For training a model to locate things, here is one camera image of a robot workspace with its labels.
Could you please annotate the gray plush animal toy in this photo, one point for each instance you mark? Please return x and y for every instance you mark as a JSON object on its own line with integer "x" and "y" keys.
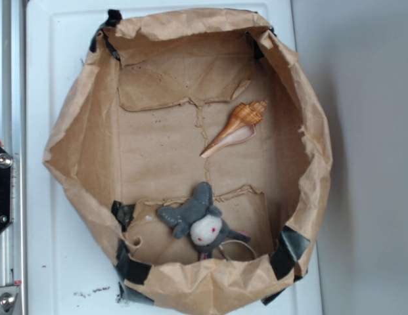
{"x": 199, "y": 218}

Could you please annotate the orange spiral seashell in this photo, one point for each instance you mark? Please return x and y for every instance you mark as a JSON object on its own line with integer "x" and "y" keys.
{"x": 240, "y": 126}

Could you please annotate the brown paper bag tray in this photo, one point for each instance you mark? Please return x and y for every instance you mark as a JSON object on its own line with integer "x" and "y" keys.
{"x": 153, "y": 93}

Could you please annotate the white plastic tray board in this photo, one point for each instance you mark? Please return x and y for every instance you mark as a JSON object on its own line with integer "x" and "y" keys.
{"x": 68, "y": 273}

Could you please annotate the black mounting bracket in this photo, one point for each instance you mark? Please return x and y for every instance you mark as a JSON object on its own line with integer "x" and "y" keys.
{"x": 6, "y": 162}

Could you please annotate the aluminium frame rail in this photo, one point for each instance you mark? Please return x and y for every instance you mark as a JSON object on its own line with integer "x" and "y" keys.
{"x": 13, "y": 266}

